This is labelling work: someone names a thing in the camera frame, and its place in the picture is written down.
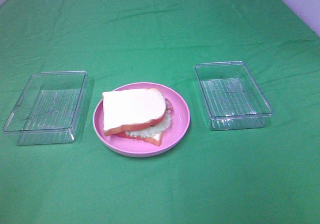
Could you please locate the bacon strip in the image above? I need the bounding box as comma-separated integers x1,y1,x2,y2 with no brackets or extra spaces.
165,98,173,114

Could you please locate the green lettuce leaf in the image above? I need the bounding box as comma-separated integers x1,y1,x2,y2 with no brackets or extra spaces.
125,111,172,138

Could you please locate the toast bread slice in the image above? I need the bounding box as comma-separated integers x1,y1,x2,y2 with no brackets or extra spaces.
116,129,164,146
102,88,167,136

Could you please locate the pink round plate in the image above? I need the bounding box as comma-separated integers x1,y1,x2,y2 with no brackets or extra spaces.
92,82,191,157

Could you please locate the right clear plastic container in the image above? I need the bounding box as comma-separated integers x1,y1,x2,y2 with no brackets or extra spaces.
194,61,273,131

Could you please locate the clear plastic container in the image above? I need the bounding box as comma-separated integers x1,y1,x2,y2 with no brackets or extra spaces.
194,61,273,131
2,71,88,145

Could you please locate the green tablecloth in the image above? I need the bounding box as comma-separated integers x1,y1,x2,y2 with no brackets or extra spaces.
0,0,320,223

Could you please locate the left clear plastic container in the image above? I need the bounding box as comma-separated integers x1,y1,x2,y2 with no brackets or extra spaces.
2,71,88,145

